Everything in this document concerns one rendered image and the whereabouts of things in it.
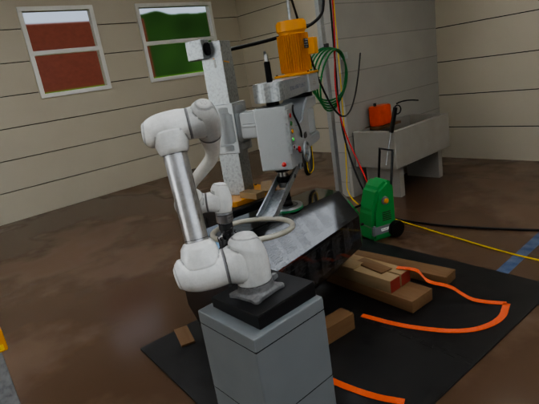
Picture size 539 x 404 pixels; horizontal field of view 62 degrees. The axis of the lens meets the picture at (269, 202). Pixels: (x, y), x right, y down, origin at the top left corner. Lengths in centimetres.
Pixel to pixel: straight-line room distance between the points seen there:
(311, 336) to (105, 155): 738
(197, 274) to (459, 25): 633
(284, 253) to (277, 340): 107
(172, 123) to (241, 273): 67
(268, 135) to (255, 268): 130
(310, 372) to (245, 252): 61
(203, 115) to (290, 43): 182
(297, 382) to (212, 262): 64
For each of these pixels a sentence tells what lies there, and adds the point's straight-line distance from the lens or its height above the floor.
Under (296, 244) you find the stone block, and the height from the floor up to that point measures 67.
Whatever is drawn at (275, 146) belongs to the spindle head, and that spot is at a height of 129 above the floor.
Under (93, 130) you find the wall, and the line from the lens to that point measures 892.
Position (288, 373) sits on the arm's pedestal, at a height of 56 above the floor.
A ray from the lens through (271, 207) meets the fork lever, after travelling 292.
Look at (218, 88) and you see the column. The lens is 381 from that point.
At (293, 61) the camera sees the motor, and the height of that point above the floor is 181.
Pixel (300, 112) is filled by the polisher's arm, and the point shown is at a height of 144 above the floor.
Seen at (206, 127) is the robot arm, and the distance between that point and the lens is 190.
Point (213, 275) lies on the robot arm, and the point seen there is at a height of 101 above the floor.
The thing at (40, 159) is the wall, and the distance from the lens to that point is 865.
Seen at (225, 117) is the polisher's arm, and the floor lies 146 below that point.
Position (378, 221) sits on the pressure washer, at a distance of 455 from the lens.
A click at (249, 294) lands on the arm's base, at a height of 89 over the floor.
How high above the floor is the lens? 177
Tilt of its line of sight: 16 degrees down
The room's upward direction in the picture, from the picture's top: 9 degrees counter-clockwise
